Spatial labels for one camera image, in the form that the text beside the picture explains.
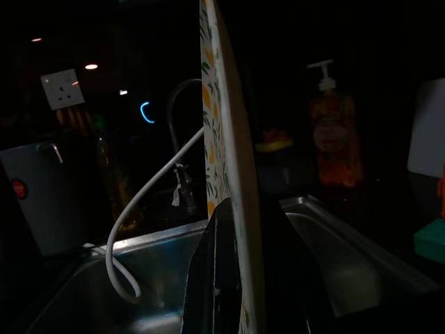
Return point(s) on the yellow oil bottle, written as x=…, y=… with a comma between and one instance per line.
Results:
x=118, y=181

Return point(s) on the grey tumbler red logo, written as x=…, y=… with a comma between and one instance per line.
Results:
x=45, y=202

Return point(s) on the metal kitchen faucet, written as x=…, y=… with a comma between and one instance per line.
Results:
x=184, y=188

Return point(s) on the white wall socket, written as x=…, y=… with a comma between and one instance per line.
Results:
x=62, y=88

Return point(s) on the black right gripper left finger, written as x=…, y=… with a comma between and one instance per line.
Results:
x=215, y=271

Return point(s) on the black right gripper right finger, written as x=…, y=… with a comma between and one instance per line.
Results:
x=292, y=285

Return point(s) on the stainless steel sink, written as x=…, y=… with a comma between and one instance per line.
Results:
x=156, y=250

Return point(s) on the yellow lid container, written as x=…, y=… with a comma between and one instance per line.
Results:
x=274, y=144

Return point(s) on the yellow leaf print plate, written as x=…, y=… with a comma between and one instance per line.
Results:
x=226, y=139

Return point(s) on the green sponge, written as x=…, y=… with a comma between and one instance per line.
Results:
x=431, y=241

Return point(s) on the white cutting board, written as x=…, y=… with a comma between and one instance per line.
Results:
x=427, y=132

